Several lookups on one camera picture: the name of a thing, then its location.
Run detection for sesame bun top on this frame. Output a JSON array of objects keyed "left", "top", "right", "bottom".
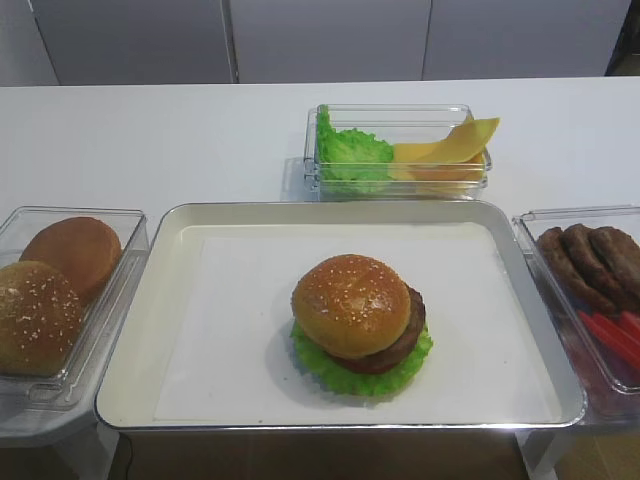
[
  {"left": 1, "top": 261, "right": 84, "bottom": 378},
  {"left": 291, "top": 254, "right": 411, "bottom": 360}
]

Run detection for clear lettuce cheese container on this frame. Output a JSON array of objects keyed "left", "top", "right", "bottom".
[{"left": 303, "top": 104, "right": 492, "bottom": 201}]

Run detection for yellow cheese slice lower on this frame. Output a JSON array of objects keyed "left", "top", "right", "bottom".
[{"left": 389, "top": 161, "right": 486, "bottom": 195}]

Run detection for yellow cheese slice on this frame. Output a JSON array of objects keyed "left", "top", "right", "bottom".
[
  {"left": 393, "top": 117, "right": 500, "bottom": 165},
  {"left": 389, "top": 161, "right": 486, "bottom": 195}
]

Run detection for green lettuce leaf in container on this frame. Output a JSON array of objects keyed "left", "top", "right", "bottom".
[{"left": 316, "top": 105, "right": 394, "bottom": 195}]

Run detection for silver metal tray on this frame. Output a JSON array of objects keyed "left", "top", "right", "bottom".
[{"left": 96, "top": 200, "right": 587, "bottom": 430}]

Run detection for green lettuce leaf on tray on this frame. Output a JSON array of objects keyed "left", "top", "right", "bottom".
[{"left": 290, "top": 322, "right": 434, "bottom": 397}]

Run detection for brown burger patty on tray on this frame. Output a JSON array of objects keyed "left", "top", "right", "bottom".
[{"left": 365, "top": 286, "right": 426, "bottom": 365}]

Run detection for white parchment paper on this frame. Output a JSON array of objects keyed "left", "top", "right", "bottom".
[{"left": 154, "top": 223, "right": 582, "bottom": 425}]

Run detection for flat bun bottom half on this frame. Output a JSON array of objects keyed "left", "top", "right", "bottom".
[{"left": 19, "top": 217, "right": 122, "bottom": 306}]

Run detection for clear plastic bun container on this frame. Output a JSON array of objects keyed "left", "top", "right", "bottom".
[{"left": 1, "top": 206, "right": 149, "bottom": 411}]

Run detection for clear patty tomato container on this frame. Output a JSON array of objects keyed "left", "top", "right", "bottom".
[{"left": 513, "top": 206, "right": 639, "bottom": 424}]

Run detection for brown meat patty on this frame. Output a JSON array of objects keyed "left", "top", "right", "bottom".
[
  {"left": 537, "top": 227, "right": 617, "bottom": 314},
  {"left": 561, "top": 224, "right": 639, "bottom": 313},
  {"left": 588, "top": 226, "right": 639, "bottom": 295}
]

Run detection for white table leg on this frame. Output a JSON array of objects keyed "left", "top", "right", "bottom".
[{"left": 515, "top": 429, "right": 575, "bottom": 480}]

